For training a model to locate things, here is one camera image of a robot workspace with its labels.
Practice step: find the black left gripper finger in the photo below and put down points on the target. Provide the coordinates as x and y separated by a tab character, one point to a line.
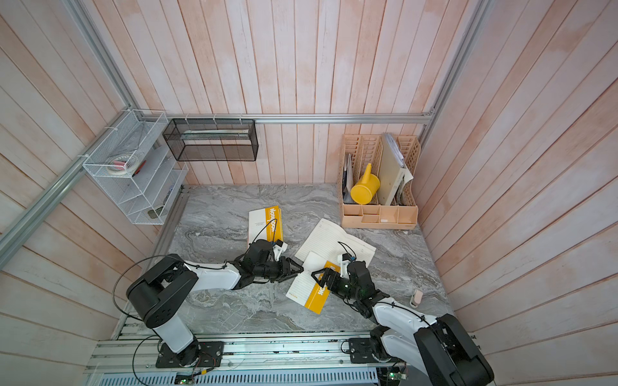
287	263
289	274

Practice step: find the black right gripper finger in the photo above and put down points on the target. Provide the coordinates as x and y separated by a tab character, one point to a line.
336	270
329	282

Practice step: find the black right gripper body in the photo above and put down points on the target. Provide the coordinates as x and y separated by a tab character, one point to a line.
346	289

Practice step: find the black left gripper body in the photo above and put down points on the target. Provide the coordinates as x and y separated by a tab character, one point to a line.
268	270

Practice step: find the white orange Notebook notebook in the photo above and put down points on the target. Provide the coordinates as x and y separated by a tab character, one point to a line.
304	290
265	224

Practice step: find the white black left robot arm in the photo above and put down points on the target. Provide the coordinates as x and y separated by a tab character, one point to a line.
160	292

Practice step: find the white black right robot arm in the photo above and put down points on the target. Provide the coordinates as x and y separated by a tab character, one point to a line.
439	347

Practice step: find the small pink white eraser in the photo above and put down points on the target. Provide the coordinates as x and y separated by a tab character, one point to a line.
416	298

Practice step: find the yellow plastic watering can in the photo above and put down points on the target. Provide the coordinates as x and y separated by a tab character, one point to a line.
366	188

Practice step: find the grey book in organizer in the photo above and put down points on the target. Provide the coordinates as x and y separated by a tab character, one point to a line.
347	179

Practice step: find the beige folder in organizer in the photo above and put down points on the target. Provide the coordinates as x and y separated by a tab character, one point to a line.
393	174

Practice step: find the beige plastic desk organizer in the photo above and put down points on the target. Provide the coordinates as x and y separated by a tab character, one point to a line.
367	149

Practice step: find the tape roll on shelf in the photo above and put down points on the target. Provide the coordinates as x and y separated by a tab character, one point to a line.
122	165

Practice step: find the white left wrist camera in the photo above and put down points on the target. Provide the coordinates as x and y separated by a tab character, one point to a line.
279	248

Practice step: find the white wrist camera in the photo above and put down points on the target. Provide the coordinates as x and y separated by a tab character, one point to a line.
279	248
344	260

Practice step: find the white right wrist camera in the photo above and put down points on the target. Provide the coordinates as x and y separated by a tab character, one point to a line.
344	260

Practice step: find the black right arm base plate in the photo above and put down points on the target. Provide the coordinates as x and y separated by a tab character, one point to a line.
387	349

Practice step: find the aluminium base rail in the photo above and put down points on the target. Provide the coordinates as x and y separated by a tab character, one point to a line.
326	358

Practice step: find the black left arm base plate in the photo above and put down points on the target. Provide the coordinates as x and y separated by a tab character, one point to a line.
198	354

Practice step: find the black mesh wall basket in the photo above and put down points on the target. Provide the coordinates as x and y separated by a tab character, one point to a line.
212	139

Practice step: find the horizontal aluminium wall rail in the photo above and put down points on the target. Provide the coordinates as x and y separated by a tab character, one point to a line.
298	119

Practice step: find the white wire mesh shelf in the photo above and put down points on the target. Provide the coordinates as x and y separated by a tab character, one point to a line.
147	196

